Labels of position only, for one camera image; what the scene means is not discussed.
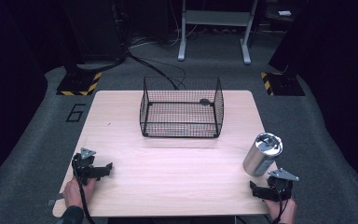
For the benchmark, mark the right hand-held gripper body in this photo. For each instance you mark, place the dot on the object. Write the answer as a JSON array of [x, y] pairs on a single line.
[[281, 184]]

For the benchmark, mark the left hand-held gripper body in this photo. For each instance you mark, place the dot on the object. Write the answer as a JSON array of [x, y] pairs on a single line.
[[84, 163]]

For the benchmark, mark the stainless steel tumbler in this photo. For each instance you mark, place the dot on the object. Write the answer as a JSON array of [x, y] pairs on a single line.
[[261, 155]]

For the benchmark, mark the person's left hand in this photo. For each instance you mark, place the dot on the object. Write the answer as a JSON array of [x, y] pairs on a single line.
[[73, 191]]

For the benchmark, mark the person's right hand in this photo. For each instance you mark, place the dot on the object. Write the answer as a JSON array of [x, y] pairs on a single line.
[[284, 211]]

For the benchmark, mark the black base with hazard stripes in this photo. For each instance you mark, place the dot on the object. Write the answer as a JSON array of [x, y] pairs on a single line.
[[79, 84], [282, 84]]

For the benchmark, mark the small black disc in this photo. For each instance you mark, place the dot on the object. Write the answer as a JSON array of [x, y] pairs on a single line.
[[204, 101]]

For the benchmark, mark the large black cabinet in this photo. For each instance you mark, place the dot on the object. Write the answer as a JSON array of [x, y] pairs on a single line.
[[93, 28]]

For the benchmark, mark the small white box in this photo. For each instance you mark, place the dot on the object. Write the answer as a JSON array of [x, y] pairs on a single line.
[[284, 13]]

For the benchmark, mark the white metal stand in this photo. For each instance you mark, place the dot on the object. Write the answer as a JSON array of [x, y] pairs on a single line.
[[214, 18]]

